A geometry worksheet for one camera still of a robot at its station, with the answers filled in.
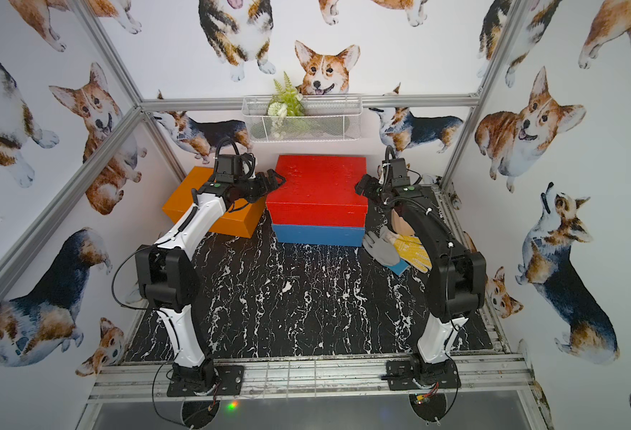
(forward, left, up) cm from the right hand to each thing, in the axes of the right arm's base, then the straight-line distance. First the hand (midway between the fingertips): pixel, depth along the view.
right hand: (361, 186), depth 87 cm
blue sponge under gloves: (-16, -14, -25) cm, 33 cm away
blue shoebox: (-8, +14, -16) cm, 23 cm away
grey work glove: (-9, -8, -24) cm, 27 cm away
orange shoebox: (-2, +42, -14) cm, 44 cm away
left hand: (+4, +26, +1) cm, 27 cm away
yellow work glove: (-9, -19, -25) cm, 33 cm away
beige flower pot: (-3, -15, -19) cm, 24 cm away
